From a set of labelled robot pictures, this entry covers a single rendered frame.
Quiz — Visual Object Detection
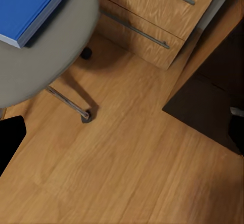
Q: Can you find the swivel chair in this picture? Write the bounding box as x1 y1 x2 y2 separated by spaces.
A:
0 0 100 123

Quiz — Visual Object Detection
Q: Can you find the folder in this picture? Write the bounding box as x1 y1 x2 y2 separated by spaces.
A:
0 0 62 49

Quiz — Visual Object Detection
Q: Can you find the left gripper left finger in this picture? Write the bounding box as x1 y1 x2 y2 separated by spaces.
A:
0 115 26 176

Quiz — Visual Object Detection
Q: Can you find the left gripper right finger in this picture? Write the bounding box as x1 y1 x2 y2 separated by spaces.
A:
228 115 244 156

